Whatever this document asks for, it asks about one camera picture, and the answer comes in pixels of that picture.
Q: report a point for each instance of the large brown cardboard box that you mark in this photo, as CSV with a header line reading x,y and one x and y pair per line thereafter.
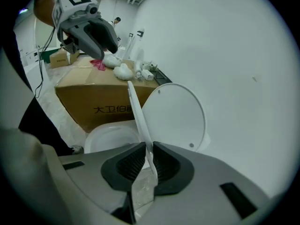
x,y
93,95

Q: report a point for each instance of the pink cloth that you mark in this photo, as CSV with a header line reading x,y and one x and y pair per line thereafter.
x,y
99,65

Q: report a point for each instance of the white toilet seat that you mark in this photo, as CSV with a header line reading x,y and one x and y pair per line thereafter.
x,y
140,123

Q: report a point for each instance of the crumpled white cloth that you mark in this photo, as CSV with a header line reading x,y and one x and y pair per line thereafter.
x,y
150,64

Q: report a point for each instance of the black plastic tray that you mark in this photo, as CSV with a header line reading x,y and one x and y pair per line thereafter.
x,y
162,77

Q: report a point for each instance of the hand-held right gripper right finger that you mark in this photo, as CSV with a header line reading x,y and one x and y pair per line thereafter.
x,y
206,184

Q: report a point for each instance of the white round toilet lid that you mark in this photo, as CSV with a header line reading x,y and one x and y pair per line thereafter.
x,y
175,116

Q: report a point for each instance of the person's left forearm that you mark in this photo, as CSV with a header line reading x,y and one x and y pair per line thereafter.
x,y
44,10

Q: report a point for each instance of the white toilet with tank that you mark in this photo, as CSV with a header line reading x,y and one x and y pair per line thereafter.
x,y
105,137

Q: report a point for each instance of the person's shoe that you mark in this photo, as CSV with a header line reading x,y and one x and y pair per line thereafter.
x,y
77,149

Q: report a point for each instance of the black wall hook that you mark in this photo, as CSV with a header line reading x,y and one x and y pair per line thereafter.
x,y
140,33
131,34

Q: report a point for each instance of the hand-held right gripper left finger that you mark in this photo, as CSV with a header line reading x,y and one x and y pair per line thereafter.
x,y
93,172

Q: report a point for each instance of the person's black clothing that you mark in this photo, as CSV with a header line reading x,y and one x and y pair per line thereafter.
x,y
42,125

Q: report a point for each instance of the small brown cardboard box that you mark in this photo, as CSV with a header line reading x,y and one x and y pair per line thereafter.
x,y
59,60

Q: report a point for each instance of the small white box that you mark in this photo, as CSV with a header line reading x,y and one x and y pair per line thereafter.
x,y
148,74

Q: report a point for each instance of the white cabinet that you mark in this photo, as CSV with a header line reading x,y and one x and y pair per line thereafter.
x,y
32,78

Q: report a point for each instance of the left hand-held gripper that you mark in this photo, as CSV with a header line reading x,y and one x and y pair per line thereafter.
x,y
70,10

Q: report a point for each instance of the white sealant tube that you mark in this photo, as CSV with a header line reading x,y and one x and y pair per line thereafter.
x,y
138,68

